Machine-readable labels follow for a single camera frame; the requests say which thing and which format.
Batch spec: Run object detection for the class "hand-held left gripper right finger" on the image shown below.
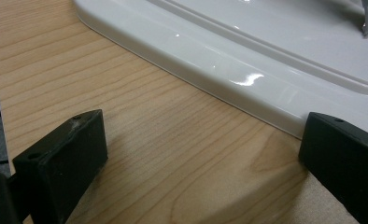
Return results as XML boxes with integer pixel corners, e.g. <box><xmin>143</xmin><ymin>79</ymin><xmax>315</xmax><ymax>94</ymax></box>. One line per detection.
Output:
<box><xmin>298</xmin><ymin>111</ymin><xmax>368</xmax><ymax>224</ymax></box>

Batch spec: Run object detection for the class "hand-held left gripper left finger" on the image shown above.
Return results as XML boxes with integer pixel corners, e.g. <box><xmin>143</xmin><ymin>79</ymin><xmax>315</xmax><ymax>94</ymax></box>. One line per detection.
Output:
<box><xmin>12</xmin><ymin>108</ymin><xmax>109</xmax><ymax>224</ymax></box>

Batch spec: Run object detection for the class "white box lid grey handle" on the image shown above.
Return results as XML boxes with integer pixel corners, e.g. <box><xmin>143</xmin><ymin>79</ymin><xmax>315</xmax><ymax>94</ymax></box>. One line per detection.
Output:
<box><xmin>73</xmin><ymin>0</ymin><xmax>368</xmax><ymax>140</ymax></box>

